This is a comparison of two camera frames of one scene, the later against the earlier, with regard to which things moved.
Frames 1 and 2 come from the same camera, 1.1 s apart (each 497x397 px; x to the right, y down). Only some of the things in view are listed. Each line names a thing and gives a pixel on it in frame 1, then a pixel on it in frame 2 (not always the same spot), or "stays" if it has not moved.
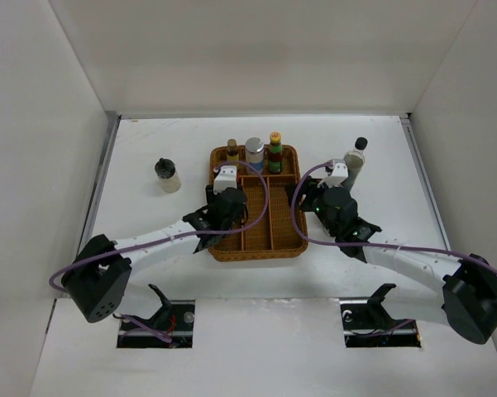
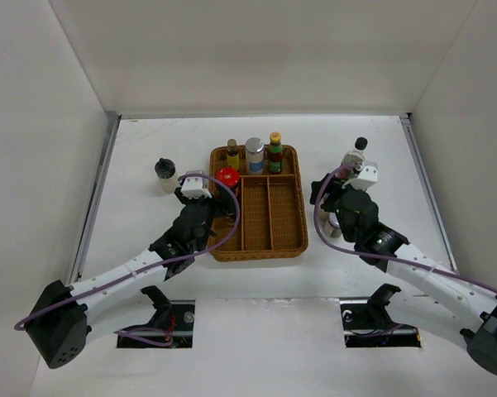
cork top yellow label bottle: x=232 y=151 stays
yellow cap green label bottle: x=275 y=153 stays
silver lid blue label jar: x=254 y=153 stays
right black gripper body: x=314 y=201 -> x=334 y=203
